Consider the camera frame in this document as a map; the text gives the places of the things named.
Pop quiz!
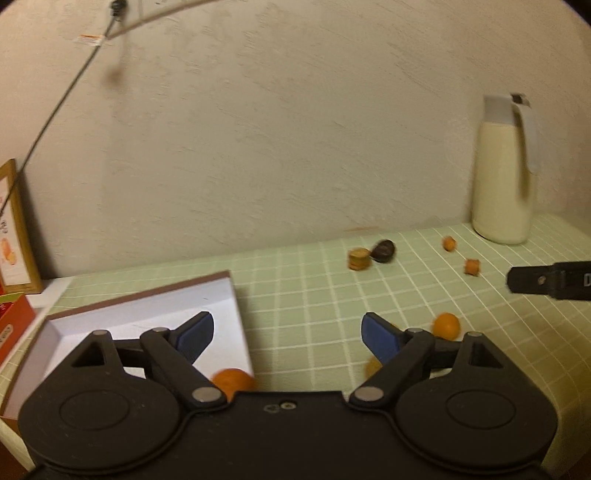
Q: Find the open red box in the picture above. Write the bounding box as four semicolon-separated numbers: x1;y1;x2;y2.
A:
0;291;37;366

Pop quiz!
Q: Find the white cardboard box brown rim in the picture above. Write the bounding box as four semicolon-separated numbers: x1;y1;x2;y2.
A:
0;270;257;432

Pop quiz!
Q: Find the cream thermos jug grey lid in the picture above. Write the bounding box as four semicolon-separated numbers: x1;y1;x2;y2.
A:
471;92;539;245

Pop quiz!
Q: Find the wooden framed picture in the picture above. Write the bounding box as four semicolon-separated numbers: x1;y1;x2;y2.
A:
0;159;44;295

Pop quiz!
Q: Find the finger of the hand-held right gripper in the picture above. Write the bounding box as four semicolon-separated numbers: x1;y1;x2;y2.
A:
506;264;561;296

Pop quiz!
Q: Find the black cable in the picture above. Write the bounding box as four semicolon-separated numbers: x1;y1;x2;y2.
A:
0;11;122;220

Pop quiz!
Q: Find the brown cake piece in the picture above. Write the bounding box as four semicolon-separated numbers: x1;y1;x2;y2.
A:
348;248;372;272

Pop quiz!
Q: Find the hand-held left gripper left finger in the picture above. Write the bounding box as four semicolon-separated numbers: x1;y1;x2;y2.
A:
69;311;229;410

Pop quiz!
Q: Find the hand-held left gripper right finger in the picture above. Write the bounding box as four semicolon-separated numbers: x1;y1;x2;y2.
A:
348;312;507;410

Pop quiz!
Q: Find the green checked tablecloth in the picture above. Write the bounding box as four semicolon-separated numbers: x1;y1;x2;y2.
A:
0;210;591;480

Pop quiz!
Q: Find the dark brown round fruit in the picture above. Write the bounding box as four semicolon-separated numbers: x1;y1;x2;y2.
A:
370;239;396;264

